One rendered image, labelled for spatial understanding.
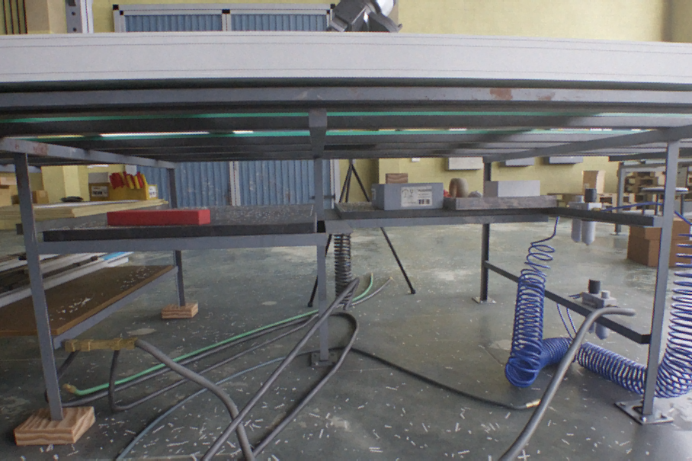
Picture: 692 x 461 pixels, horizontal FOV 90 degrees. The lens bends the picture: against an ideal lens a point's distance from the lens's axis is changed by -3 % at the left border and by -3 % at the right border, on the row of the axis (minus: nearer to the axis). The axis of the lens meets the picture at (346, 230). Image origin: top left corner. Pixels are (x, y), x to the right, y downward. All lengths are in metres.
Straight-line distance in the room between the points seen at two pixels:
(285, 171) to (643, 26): 7.95
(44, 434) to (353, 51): 1.25
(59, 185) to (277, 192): 3.87
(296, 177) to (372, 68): 6.50
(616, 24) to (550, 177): 3.38
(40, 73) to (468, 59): 0.68
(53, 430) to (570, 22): 9.38
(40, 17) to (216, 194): 4.18
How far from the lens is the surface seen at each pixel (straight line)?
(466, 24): 8.33
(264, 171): 7.16
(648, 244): 3.67
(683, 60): 0.93
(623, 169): 5.52
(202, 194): 7.42
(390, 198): 1.37
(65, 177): 8.16
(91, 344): 1.30
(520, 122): 1.02
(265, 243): 0.99
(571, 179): 8.91
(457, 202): 1.38
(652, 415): 1.46
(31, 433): 1.40
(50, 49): 0.76
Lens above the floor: 0.69
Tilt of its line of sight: 7 degrees down
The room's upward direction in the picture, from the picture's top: 1 degrees counter-clockwise
